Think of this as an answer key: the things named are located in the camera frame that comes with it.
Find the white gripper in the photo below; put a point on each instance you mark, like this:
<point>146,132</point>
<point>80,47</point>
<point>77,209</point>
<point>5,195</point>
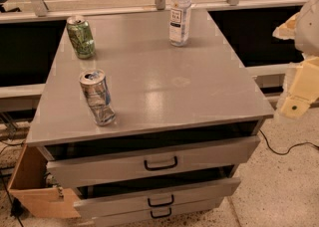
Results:
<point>309,27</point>

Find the clear plastic water bottle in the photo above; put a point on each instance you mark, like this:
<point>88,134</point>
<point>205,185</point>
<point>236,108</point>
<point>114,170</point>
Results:
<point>179,21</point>

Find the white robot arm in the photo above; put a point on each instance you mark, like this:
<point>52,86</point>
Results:
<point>306,35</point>

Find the crushed silver redbull can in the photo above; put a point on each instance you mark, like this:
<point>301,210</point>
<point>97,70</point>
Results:
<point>94,87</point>

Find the green soda can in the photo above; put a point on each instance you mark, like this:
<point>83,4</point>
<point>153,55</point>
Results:
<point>80,36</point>

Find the grey drawer cabinet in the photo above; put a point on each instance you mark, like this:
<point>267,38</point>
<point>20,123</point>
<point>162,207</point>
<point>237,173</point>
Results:
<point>162,96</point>

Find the bottom grey drawer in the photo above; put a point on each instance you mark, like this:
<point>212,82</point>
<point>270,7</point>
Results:
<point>156,213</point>

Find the grey drawer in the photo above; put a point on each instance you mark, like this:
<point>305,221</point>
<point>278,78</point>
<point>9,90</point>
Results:
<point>156,213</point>
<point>108,168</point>
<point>156,198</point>

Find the top grey drawer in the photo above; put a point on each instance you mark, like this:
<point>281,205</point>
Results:
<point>108,168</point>

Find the middle grey drawer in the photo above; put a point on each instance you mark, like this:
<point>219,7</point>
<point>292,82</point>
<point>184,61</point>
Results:
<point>156,198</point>

